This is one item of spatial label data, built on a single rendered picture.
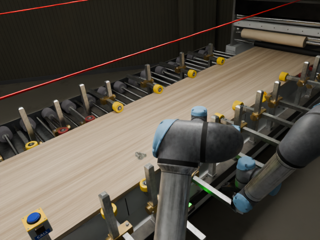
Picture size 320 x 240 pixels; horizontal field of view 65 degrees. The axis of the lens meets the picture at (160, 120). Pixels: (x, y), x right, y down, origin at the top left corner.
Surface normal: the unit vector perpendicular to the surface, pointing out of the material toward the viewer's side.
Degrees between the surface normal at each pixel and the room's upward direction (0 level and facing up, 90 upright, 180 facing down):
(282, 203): 0
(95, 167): 0
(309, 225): 0
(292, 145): 66
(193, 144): 61
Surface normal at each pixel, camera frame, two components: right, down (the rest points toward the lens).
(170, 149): -0.41, -0.21
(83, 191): -0.07, -0.84
